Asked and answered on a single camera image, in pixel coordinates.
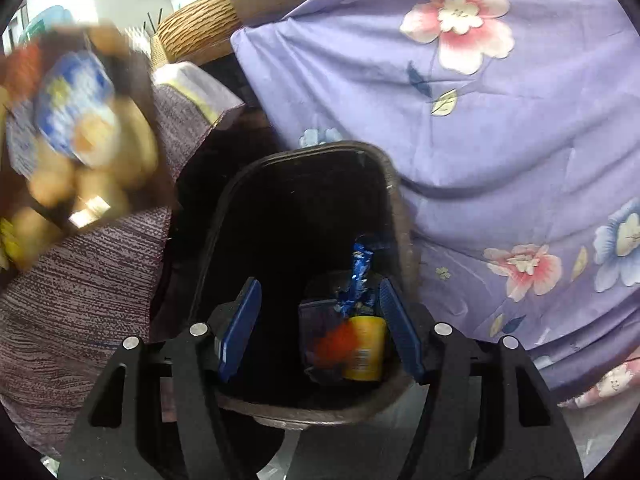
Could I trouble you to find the blue candy wrapper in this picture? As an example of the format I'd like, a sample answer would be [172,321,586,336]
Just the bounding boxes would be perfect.
[334,243,375,318]

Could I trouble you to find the woven basket sink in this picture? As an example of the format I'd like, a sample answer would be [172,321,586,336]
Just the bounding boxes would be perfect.
[155,0,242,66]

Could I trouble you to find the purple snack bag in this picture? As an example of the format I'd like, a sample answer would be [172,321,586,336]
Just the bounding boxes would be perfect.
[298,300,346,365]

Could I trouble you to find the black trash bin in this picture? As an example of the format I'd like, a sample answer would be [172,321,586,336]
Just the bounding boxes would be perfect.
[192,141,418,426]

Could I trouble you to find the beige utensil holder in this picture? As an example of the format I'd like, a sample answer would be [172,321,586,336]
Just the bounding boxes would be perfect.
[150,35,169,70]

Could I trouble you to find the purple floral cloth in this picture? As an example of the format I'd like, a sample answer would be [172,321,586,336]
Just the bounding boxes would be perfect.
[231,0,639,408]

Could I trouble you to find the yellow cylindrical snack can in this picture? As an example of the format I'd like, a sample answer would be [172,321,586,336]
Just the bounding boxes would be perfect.
[343,315,387,382]

